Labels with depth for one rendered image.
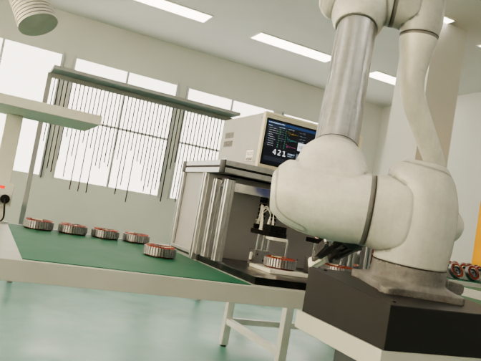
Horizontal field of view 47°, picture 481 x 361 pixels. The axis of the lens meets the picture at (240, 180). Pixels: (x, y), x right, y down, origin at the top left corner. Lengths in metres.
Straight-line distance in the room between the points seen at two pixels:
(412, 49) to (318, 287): 0.66
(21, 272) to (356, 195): 0.78
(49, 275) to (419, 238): 0.84
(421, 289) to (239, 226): 1.04
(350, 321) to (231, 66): 7.97
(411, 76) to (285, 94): 7.85
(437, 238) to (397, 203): 0.10
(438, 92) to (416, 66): 4.70
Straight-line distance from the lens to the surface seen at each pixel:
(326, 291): 1.20
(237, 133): 2.18
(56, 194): 8.08
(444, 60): 6.32
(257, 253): 1.97
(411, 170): 1.18
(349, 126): 1.26
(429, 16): 1.53
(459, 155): 8.83
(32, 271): 1.39
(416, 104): 1.50
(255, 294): 1.56
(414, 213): 1.15
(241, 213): 2.07
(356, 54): 1.39
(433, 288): 1.19
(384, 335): 1.04
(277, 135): 2.00
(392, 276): 1.17
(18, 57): 8.17
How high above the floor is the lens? 0.94
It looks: 3 degrees up
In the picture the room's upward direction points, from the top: 10 degrees clockwise
